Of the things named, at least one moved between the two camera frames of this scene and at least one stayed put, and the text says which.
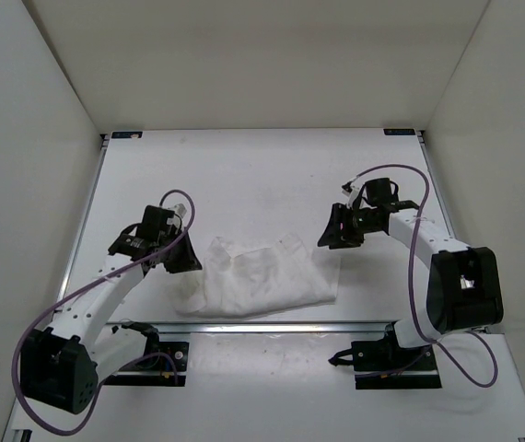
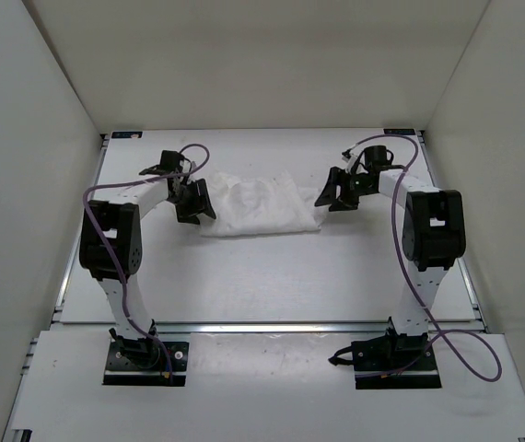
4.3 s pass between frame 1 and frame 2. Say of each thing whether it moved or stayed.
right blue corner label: stayed
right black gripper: moved
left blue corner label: stayed
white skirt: moved
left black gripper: moved
